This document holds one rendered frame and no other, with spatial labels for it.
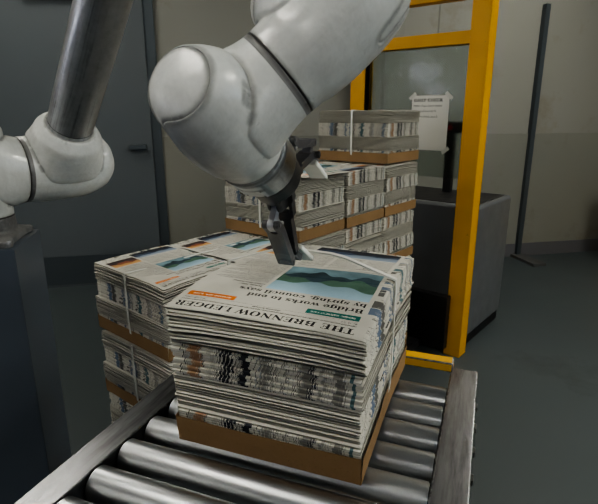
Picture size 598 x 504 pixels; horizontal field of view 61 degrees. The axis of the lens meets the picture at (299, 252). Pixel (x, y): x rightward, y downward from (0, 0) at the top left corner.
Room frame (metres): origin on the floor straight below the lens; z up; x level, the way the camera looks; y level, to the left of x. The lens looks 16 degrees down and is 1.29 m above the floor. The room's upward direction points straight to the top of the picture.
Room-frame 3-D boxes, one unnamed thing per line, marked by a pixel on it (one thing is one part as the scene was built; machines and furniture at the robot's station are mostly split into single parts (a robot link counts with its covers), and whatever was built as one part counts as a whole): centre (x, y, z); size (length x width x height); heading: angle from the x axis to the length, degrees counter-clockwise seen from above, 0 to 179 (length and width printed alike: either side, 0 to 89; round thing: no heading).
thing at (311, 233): (1.94, 0.06, 0.86); 0.38 x 0.29 x 0.04; 51
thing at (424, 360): (0.96, -0.10, 0.81); 0.43 x 0.03 x 0.02; 69
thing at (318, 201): (1.95, 0.06, 0.95); 0.38 x 0.29 x 0.23; 51
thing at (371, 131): (2.40, -0.32, 0.65); 0.39 x 0.30 x 1.29; 50
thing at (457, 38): (2.74, -0.60, 1.62); 0.75 x 0.06 x 0.06; 50
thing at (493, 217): (3.02, -0.84, 0.40); 0.70 x 0.55 x 0.80; 50
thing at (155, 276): (1.84, 0.14, 0.42); 1.17 x 0.39 x 0.83; 140
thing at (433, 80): (2.75, -0.61, 1.28); 0.57 x 0.01 x 0.65; 50
